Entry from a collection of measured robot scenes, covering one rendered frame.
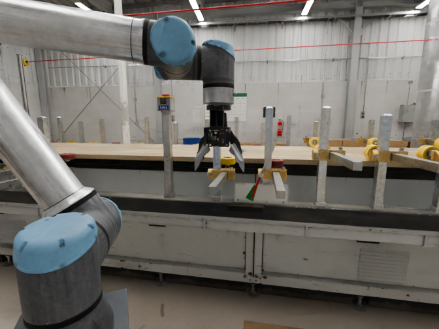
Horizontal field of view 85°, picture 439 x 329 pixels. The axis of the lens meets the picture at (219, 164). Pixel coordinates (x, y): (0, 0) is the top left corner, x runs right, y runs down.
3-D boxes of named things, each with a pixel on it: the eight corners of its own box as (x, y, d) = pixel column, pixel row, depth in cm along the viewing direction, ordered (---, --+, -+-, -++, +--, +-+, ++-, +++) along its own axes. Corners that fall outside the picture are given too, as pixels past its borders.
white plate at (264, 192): (287, 205, 116) (288, 185, 114) (234, 202, 120) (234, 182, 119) (287, 204, 116) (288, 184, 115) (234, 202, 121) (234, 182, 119)
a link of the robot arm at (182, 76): (150, 33, 58) (202, 36, 60) (155, 48, 69) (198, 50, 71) (152, 74, 59) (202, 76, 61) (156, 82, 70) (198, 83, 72)
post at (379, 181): (380, 220, 110) (393, 113, 102) (372, 219, 111) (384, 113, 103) (377, 217, 114) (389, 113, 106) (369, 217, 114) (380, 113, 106)
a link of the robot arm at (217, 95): (206, 91, 74) (237, 91, 73) (206, 108, 75) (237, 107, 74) (199, 87, 65) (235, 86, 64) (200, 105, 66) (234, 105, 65)
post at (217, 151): (219, 214, 124) (219, 119, 116) (213, 213, 124) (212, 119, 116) (221, 211, 127) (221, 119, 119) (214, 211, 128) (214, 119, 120)
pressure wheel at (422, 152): (436, 143, 116) (419, 151, 118) (444, 156, 117) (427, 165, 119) (428, 141, 122) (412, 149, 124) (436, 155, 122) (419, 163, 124)
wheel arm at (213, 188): (216, 196, 91) (216, 185, 91) (208, 196, 92) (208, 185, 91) (231, 173, 133) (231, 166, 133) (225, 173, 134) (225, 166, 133)
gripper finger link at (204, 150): (183, 167, 71) (201, 142, 69) (189, 164, 77) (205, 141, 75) (192, 173, 71) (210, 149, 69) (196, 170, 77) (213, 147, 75)
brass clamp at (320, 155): (345, 161, 108) (346, 150, 107) (313, 160, 110) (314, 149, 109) (340, 159, 114) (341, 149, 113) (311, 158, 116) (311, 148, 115)
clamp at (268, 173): (286, 180, 114) (287, 170, 113) (257, 179, 116) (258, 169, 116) (285, 177, 120) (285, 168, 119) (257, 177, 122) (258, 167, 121)
